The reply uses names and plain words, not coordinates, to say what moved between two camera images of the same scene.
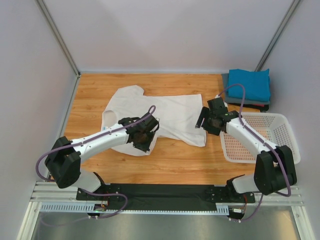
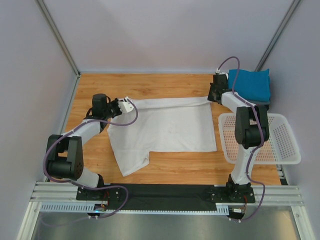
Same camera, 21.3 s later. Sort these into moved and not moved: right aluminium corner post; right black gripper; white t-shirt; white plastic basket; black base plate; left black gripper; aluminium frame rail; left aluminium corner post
Moved: right black gripper; left black gripper; white t-shirt
Not moved: white plastic basket; left aluminium corner post; aluminium frame rail; black base plate; right aluminium corner post
